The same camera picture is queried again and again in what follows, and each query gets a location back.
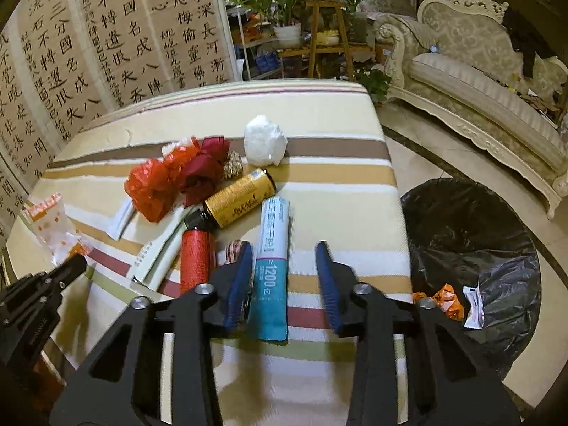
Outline white tissue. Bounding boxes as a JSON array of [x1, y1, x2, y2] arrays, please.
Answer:
[[244, 115, 287, 167]]

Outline striped tablecloth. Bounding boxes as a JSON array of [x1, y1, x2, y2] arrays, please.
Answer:
[[6, 79, 411, 426]]

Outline wooden plant stand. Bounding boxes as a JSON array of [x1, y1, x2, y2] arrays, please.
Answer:
[[279, 0, 378, 81]]

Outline white torn packet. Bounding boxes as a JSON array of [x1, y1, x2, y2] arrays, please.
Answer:
[[462, 282, 485, 330]]

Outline dark red crumpled paper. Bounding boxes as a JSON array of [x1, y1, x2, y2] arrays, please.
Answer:
[[180, 137, 231, 207]]

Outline small leafy floor plant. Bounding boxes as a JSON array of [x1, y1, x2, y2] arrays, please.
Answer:
[[355, 64, 393, 105]]

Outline yellow bottle with black ends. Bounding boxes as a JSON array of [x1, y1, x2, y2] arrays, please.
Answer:
[[203, 168, 277, 229]]

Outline brown cardboard pieces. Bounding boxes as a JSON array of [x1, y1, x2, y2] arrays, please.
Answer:
[[510, 84, 568, 129]]

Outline green plant in white pot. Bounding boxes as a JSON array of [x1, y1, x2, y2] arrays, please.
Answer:
[[222, 0, 324, 48]]

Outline small white sachet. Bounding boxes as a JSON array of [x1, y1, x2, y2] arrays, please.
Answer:
[[106, 198, 136, 241]]

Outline white orange snack packet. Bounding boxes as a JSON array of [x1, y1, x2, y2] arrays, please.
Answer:
[[24, 193, 92, 267]]

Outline brown striped candy wrapper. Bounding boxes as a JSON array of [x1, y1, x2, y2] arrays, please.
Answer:
[[224, 240, 249, 268]]

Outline orange crumpled wrapper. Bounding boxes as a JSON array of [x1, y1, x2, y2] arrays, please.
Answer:
[[413, 283, 466, 321]]

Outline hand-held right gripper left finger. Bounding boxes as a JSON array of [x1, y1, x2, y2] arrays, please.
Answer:
[[49, 240, 254, 426]]

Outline white green paper packet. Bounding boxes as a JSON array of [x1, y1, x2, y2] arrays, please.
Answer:
[[129, 206, 198, 289]]

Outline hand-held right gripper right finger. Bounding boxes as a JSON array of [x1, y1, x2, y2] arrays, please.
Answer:
[[315, 240, 523, 426]]

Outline black clothing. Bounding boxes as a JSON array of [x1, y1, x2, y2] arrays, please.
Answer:
[[501, 9, 544, 78]]

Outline black bag trash bin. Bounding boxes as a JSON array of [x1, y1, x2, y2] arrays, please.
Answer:
[[400, 178, 542, 380]]

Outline red plastic wrapper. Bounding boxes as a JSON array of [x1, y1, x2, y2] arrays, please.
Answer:
[[124, 137, 201, 224]]

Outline red cylinder with black cap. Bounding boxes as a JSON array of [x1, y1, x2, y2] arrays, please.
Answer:
[[180, 211, 217, 296]]

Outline gold foil ball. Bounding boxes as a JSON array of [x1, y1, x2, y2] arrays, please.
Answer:
[[222, 151, 243, 181]]

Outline cream ornate sofa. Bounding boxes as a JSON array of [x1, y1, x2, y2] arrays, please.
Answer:
[[370, 0, 568, 220]]

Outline calligraphy folding screen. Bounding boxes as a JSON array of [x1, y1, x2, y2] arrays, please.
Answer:
[[0, 0, 238, 249]]

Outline metal storage shelf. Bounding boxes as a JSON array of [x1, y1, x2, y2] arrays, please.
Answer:
[[228, 6, 285, 81]]

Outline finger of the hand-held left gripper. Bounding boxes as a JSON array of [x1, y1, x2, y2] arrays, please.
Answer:
[[0, 255, 88, 334]]

